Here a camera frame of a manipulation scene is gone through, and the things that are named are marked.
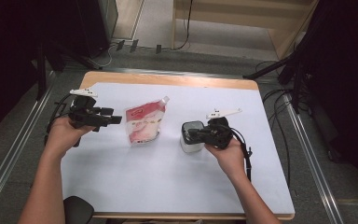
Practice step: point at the person's left hand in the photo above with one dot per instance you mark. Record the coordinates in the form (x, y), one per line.
(62, 137)

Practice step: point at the small black floor block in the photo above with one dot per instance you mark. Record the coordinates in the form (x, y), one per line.
(134, 45)
(158, 48)
(120, 45)

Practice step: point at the black cabinet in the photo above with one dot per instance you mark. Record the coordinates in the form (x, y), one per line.
(96, 25)

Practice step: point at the dark curtain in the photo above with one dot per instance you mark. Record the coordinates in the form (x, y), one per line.
(9, 46)
(351, 77)

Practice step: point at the metal floor rail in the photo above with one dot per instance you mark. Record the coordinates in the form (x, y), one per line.
(310, 158)
(15, 149)

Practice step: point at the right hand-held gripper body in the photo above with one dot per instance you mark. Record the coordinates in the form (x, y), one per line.
(220, 133)

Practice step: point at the white paper sheet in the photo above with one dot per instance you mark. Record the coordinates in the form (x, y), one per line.
(152, 180)

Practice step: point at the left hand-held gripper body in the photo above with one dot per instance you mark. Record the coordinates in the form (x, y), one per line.
(84, 115)

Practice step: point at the black metal stand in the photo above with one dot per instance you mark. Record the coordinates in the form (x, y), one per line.
(42, 71)
(295, 59)

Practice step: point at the person's right hand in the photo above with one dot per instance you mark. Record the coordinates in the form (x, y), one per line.
(230, 158)

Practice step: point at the wooden table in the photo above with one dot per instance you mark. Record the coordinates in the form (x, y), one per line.
(167, 79)

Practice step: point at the clear jar with black lid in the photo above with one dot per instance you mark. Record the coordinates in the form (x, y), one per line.
(191, 146)

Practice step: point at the red white spout pouch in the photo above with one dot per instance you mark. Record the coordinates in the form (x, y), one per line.
(144, 124)

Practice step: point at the light wooden furniture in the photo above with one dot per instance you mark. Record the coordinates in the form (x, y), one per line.
(286, 34)

